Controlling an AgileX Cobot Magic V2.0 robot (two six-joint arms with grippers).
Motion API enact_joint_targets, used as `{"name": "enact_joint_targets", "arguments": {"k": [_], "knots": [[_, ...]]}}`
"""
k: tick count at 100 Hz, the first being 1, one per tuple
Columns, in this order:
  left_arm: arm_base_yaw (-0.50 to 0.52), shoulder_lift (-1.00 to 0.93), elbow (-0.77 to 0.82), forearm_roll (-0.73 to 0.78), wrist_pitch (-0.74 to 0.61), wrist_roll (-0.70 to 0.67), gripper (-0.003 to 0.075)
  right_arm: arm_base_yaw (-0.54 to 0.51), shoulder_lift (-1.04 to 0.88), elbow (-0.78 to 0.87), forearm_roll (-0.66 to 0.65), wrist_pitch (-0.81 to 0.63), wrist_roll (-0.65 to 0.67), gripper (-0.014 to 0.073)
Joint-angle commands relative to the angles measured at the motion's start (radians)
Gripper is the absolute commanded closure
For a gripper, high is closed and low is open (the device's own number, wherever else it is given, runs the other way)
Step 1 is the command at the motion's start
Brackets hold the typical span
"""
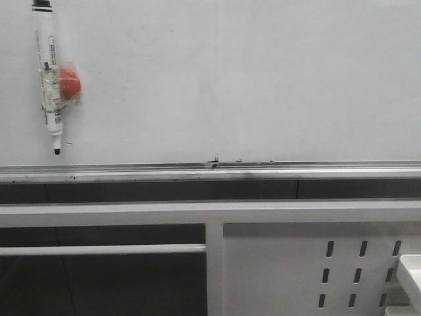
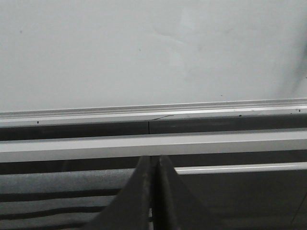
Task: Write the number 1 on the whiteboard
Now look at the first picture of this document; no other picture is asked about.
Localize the white whiteboard with aluminium frame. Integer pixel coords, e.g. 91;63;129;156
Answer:
1;1;420;183

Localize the white plastic bin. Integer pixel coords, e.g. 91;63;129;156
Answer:
385;254;420;315

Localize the white whiteboard marker with magnet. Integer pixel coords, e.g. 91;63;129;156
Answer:
32;1;82;155

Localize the white metal rack frame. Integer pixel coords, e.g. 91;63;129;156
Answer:
1;199;420;315

